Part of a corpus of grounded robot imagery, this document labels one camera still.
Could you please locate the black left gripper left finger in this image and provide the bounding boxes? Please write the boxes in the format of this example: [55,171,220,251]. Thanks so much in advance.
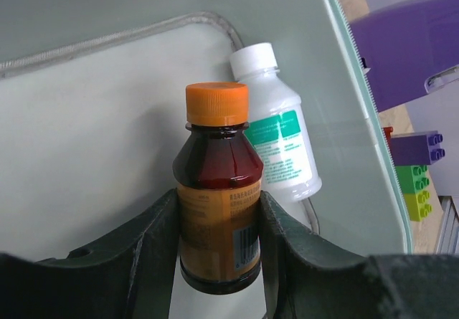
[1,190,179,318]

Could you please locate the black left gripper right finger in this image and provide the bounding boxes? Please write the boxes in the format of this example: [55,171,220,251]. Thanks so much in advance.
[259,192,458,318]

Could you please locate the brown bottle with orange cap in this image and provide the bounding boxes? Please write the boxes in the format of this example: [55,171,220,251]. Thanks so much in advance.
[172,82,263,295]

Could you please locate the white plastic medicine bottle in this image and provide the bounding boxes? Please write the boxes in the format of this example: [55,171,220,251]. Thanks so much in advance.
[229,42,322,202]

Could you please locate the mint green medicine kit case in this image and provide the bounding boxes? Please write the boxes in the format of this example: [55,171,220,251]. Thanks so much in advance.
[1,0,412,318]

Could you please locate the toy brick car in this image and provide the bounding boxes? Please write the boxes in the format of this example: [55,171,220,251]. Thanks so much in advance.
[383,126,445,222]

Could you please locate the purple plastic stand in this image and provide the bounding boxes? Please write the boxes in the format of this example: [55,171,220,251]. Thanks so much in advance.
[351,0,458,112]

